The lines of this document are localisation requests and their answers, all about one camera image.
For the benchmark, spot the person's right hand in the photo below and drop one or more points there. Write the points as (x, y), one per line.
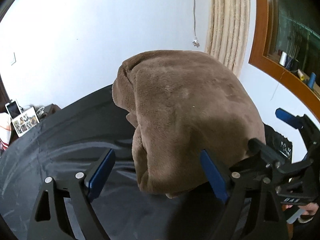
(302, 214)

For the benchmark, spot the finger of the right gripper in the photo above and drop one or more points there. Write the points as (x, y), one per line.
(265, 159)
(301, 123)

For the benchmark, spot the wooden window frame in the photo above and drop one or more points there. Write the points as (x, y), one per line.
(286, 46)

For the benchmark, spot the beige curtain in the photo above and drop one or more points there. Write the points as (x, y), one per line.
(228, 32)

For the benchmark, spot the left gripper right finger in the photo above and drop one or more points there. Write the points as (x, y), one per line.
(265, 218)

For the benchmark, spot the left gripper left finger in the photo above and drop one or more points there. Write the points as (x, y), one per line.
(50, 220)

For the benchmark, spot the brown fleece sweater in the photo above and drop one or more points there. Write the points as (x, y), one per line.
(181, 102)

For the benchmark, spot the photo collage frame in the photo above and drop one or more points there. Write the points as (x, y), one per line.
(25, 121)

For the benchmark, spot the white tablet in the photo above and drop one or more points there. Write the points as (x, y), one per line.
(13, 109)

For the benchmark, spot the black storage bag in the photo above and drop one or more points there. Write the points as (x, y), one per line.
(68, 142)

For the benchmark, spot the pink patterned pillow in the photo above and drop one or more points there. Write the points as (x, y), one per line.
(5, 130)

